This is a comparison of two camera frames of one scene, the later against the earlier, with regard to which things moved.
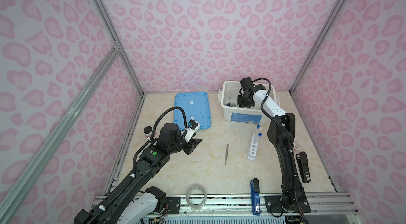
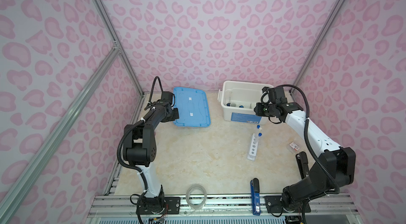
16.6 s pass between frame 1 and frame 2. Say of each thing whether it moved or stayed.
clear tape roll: stayed
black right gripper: moved
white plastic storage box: stayed
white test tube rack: stayed
